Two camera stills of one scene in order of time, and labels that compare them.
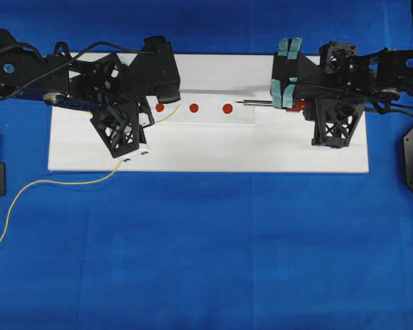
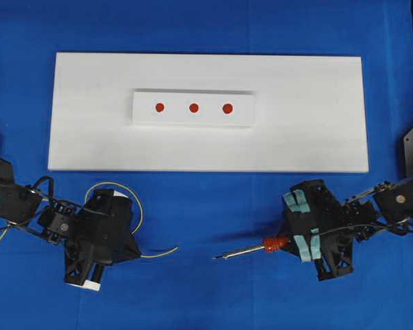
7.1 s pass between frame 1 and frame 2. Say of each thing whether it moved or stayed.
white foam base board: stayed
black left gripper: moved
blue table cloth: stayed
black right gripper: moved
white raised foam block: stayed
